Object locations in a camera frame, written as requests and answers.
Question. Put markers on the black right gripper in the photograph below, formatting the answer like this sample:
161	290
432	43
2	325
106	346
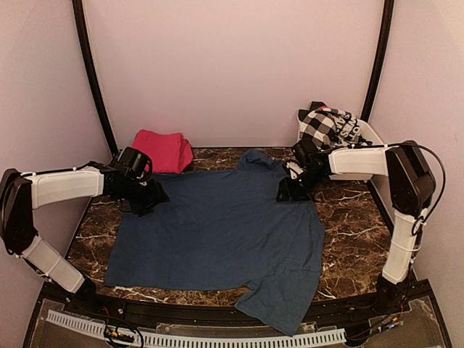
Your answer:
288	190

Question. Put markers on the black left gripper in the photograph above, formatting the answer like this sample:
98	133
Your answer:
157	195

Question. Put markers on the pink trousers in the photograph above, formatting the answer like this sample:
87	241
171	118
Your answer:
170	153

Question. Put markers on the dark blue garment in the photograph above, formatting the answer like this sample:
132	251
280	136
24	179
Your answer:
222	230

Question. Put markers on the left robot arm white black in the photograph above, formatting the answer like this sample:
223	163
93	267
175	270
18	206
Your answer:
24	194

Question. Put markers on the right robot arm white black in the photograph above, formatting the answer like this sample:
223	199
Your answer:
412	186

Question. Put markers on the white plastic laundry bin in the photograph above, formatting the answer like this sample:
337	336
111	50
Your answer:
366	133

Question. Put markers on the black white checkered shirt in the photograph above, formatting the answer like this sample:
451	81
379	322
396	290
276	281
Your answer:
316	125

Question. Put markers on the black shirt white lettering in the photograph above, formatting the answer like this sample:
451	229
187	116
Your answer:
348	130

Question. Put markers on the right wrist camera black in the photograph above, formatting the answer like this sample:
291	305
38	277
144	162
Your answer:
304	151

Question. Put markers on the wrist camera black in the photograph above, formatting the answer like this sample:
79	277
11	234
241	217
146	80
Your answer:
304	151
134	164

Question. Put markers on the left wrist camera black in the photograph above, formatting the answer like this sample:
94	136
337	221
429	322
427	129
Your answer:
134	164

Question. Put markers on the black curved front rail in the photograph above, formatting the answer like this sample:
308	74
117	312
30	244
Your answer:
148	314

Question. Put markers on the right black corner post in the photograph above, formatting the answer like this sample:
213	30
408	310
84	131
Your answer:
378	63

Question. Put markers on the black corner post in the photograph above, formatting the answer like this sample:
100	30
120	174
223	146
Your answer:
85	48
378	63

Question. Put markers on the white slotted cable duct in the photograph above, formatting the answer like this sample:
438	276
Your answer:
174	335

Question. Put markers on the left black corner post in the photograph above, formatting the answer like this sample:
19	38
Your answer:
85	48

